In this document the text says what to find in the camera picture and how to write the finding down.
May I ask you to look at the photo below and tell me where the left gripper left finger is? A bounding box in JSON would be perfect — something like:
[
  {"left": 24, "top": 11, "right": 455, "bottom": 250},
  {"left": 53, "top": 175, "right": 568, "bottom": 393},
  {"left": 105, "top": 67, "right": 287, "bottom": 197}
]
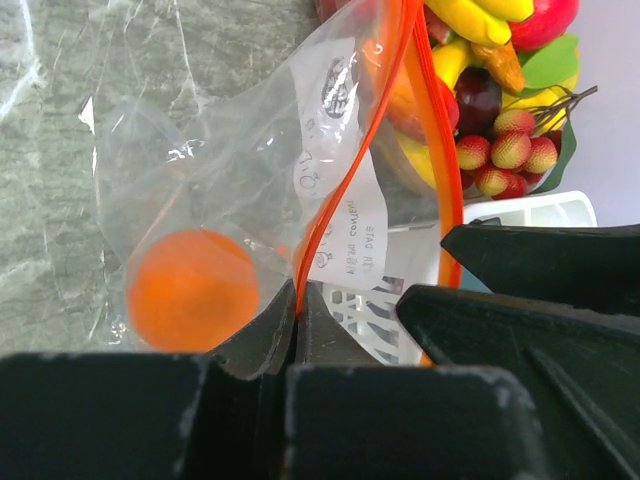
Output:
[{"left": 1, "top": 283, "right": 296, "bottom": 479}]

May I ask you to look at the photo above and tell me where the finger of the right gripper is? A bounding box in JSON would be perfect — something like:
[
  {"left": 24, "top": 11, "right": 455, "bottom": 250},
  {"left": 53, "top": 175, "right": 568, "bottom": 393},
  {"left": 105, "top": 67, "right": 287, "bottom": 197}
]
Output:
[
  {"left": 395, "top": 285, "right": 639, "bottom": 479},
  {"left": 441, "top": 223, "right": 640, "bottom": 316}
]

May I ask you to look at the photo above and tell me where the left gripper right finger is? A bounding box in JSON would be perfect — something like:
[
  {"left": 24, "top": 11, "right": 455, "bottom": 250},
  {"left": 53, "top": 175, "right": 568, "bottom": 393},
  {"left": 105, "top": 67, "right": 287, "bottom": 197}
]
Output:
[{"left": 284, "top": 288, "right": 550, "bottom": 479}]

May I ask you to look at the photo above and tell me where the orange fruit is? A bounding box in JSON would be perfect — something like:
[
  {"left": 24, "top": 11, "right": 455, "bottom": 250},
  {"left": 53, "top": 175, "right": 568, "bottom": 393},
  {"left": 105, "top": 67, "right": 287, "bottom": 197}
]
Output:
[{"left": 127, "top": 229, "right": 260, "bottom": 352}]

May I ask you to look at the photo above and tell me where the clear orange zip top bag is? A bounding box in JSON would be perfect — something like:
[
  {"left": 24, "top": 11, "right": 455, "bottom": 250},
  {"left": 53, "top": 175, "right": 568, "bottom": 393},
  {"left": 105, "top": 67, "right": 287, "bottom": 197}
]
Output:
[{"left": 93, "top": 1, "right": 464, "bottom": 352}]

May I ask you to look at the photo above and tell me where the white plastic dish basket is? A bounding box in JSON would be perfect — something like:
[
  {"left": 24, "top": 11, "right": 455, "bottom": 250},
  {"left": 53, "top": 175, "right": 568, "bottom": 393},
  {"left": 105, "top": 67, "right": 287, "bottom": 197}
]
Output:
[{"left": 322, "top": 191, "right": 597, "bottom": 366}]

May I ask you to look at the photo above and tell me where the lychee cluster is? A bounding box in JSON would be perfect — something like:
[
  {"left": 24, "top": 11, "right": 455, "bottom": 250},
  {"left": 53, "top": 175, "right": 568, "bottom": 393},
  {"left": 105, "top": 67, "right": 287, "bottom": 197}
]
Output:
[{"left": 456, "top": 107, "right": 566, "bottom": 200}]

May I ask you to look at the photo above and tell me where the clear brown fruit bowl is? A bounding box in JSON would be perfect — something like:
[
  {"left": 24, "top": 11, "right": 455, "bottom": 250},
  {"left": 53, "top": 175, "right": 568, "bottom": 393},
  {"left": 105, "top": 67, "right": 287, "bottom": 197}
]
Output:
[{"left": 319, "top": 0, "right": 576, "bottom": 201}]

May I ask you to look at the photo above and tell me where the red apple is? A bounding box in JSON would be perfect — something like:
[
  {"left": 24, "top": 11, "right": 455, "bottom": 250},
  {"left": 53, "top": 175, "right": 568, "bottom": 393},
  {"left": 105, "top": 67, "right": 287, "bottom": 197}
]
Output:
[{"left": 509, "top": 0, "right": 580, "bottom": 52}]

